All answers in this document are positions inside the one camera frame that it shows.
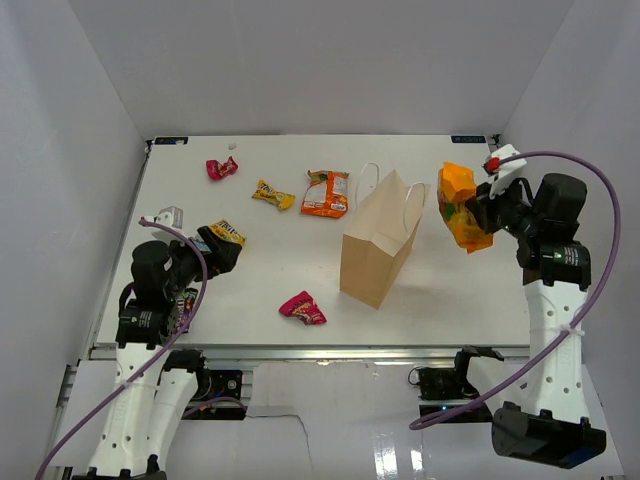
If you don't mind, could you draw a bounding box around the near yellow M&M's packet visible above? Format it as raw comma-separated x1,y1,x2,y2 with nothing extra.
208,219,246,247

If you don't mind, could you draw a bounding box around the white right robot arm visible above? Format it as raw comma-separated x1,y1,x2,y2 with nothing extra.
451,173,606,469

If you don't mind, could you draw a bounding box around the dark label right table corner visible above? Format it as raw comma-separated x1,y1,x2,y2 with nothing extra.
451,135,486,144

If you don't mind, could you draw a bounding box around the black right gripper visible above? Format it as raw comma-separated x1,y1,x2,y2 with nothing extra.
467,174,541,241

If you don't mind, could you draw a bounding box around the brown paper bag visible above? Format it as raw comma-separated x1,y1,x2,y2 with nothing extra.
339,170,430,310

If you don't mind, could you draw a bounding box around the crumpled red candy packet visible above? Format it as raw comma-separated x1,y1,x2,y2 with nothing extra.
205,156,239,181

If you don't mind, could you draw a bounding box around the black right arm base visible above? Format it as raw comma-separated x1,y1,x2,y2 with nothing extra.
407,345,504,401

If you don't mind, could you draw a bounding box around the far yellow M&M's packet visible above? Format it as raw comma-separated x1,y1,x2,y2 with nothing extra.
252,179,295,211

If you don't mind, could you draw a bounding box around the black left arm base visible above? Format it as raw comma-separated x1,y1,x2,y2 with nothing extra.
191,368,243,403

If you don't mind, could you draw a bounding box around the dark label left table corner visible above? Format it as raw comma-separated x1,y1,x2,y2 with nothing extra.
153,136,189,146

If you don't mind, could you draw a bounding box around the red Himalaya candy packet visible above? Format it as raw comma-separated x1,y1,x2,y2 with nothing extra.
279,291,327,326

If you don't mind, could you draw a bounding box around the dark label table corner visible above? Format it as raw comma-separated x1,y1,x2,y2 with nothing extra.
153,136,189,146
451,135,486,144

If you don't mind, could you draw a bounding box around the orange Skittles snack bag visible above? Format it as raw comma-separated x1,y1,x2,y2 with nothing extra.
301,170,349,219

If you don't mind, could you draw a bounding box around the purple M&M's packet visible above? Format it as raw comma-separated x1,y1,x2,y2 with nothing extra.
176,288,198,329

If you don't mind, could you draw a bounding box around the orange yellow snack bag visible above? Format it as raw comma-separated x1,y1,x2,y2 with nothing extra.
437,162,493,254

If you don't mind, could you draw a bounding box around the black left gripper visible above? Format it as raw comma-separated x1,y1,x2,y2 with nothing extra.
164,225,241,298

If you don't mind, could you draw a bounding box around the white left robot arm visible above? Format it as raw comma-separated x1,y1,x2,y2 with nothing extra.
84,220,246,479

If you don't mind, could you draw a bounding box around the aluminium front rail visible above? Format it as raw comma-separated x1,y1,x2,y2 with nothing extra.
88,342,531,364

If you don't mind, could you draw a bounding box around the yellow m&m's packet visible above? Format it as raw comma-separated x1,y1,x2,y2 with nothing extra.
208,219,246,247
252,179,295,211

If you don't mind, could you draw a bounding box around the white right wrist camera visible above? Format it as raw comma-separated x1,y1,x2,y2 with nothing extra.
483,144,527,199

